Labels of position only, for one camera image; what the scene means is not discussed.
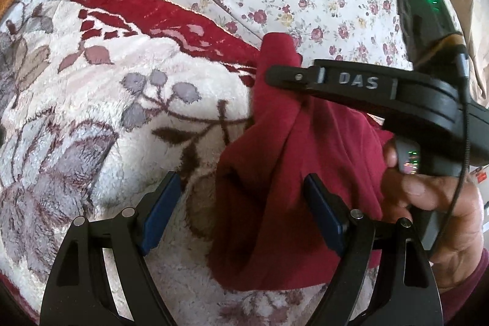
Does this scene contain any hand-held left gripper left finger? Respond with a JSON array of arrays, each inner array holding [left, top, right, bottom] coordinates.
[[40, 171, 182, 326]]

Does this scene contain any person's right hand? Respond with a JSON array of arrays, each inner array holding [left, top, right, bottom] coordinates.
[[382, 139, 486, 290]]

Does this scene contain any beige curtain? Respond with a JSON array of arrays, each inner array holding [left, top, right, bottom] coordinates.
[[445, 0, 489, 109]]

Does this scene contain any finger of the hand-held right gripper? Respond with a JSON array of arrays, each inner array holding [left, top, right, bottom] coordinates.
[[265, 59, 398, 100]]

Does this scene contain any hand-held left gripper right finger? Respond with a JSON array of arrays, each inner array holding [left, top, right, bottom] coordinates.
[[303, 174, 444, 326]]

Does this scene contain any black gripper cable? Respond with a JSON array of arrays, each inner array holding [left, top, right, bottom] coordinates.
[[430, 43, 471, 266]]

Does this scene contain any red shirt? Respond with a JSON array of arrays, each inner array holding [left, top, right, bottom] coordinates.
[[208, 32, 396, 290]]

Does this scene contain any person's right forearm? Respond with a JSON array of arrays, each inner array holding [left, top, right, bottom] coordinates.
[[439, 247, 489, 324]]

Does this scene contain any plush floral blanket red border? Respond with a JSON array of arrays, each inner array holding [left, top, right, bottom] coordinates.
[[0, 0, 383, 326]]

